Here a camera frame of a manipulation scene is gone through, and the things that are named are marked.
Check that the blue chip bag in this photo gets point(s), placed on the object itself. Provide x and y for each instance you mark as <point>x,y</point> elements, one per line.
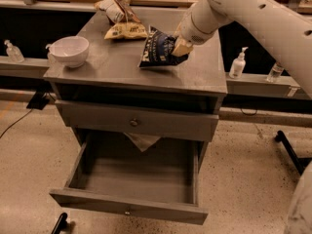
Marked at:
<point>158,50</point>

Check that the clear pump sanitizer bottle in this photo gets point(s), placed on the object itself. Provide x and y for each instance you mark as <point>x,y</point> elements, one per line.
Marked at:
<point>13,52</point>

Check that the black handle at bottom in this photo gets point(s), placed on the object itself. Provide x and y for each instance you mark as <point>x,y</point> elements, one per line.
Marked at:
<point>61,224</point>

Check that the white pump lotion bottle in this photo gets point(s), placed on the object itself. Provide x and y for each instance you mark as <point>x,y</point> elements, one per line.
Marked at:
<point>238,65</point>

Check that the grey top drawer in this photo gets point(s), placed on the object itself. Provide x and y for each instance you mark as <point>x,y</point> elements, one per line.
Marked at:
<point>137,120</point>

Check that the black power adapter box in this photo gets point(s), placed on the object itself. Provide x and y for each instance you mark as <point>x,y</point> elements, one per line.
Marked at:
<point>38,101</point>

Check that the clear plastic water bottle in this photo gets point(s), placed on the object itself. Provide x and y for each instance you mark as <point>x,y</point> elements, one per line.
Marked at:
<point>275,72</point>

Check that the white ceramic bowl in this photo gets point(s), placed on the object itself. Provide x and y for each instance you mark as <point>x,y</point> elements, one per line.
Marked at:
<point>71,51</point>

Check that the open grey middle drawer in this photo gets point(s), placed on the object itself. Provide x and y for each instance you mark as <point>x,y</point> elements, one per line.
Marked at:
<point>112,175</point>

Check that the grey wooden drawer cabinet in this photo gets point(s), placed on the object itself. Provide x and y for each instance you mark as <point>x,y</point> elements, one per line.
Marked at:
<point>111,75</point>

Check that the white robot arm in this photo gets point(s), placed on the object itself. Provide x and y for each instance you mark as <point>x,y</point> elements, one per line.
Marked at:
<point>283,33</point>

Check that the white paper under drawer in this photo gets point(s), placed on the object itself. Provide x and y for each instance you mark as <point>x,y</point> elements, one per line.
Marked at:
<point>142,142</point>

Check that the yellow chip bag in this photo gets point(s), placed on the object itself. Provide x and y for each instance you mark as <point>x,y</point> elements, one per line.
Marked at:
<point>126,30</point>

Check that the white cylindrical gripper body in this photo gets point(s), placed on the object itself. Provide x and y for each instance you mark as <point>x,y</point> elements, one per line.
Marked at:
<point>194,31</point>

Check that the brown and white chip bag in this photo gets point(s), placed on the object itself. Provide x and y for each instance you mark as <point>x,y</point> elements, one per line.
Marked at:
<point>118,10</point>

